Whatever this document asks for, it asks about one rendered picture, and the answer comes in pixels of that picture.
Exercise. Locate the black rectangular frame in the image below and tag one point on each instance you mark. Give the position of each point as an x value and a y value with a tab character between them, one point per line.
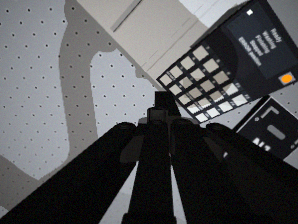
271	126

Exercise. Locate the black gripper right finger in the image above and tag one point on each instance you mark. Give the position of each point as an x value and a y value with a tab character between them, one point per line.
210	190

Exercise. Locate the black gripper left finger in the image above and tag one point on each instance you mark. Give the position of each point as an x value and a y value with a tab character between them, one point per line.
83	190

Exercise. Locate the grey perforated base plate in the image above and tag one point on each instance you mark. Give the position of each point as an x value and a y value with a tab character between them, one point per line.
63	85

